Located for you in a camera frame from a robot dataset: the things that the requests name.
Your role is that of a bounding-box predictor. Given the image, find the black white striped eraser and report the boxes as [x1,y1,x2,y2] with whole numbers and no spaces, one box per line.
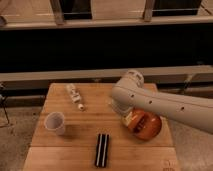
[95,134,109,168]

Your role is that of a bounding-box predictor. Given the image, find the dark item in bowl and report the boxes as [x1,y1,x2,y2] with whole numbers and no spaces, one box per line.
[134,118,146,133]

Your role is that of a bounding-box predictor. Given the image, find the white tube bottle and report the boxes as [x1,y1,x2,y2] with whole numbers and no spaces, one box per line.
[66,83,85,111]

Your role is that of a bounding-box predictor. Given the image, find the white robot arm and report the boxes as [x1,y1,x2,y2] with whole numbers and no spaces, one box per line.
[110,69,213,134]

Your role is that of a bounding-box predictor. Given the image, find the white ceramic cup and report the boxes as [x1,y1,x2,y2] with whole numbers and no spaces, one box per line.
[44,112,66,136]

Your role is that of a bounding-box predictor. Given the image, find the orange bowl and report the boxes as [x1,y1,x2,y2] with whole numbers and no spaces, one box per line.
[127,109,162,141]

